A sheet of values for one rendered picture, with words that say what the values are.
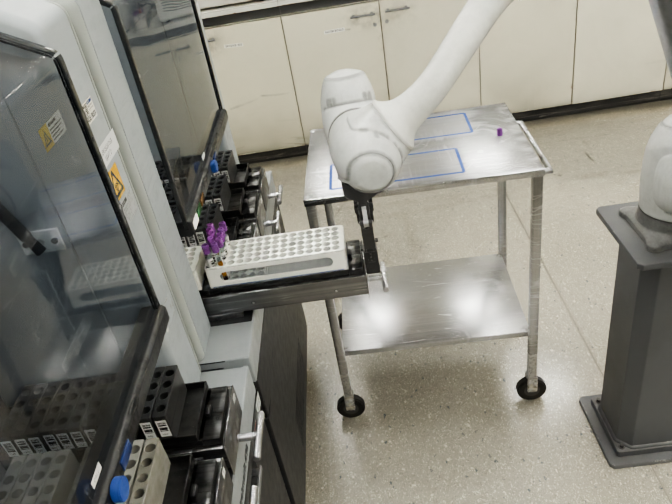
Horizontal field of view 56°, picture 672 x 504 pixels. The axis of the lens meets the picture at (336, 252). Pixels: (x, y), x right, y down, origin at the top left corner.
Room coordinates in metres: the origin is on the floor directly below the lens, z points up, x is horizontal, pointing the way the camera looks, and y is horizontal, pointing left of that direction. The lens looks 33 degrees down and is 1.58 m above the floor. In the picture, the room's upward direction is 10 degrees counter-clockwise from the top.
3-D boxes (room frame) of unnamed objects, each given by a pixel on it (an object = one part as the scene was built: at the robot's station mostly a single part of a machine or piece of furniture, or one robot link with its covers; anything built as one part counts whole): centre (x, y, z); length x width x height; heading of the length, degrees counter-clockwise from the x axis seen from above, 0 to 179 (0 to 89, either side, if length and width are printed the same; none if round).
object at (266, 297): (1.15, 0.26, 0.78); 0.73 x 0.14 x 0.09; 86
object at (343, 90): (1.12, -0.07, 1.14); 0.13 x 0.11 x 0.16; 1
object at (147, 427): (0.75, 0.33, 0.85); 0.12 x 0.02 x 0.06; 175
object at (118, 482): (0.49, 0.30, 0.98); 0.03 x 0.01 x 0.03; 176
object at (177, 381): (0.75, 0.31, 0.85); 0.12 x 0.02 x 0.06; 176
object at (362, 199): (1.13, -0.07, 0.96); 0.08 x 0.07 x 0.09; 176
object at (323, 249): (1.14, 0.13, 0.83); 0.30 x 0.10 x 0.06; 86
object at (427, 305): (1.60, -0.27, 0.41); 0.67 x 0.46 x 0.82; 84
